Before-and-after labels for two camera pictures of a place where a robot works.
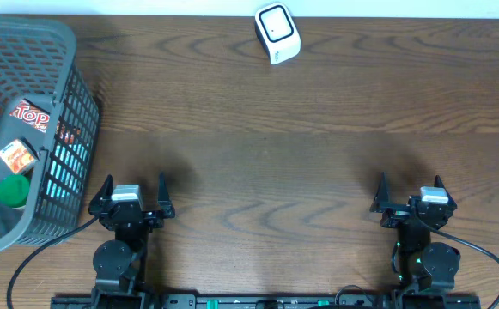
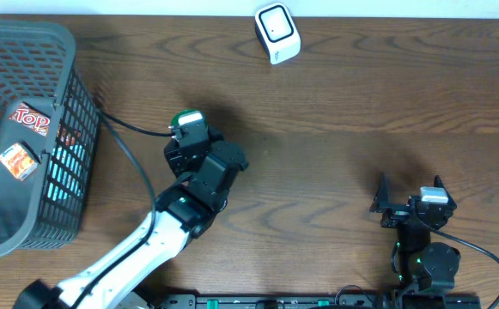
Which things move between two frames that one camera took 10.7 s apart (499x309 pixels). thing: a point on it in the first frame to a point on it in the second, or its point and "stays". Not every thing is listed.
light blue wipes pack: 67,169 stays
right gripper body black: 396,217 stays
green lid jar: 13,190 to 189,116
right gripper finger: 438,183 stays
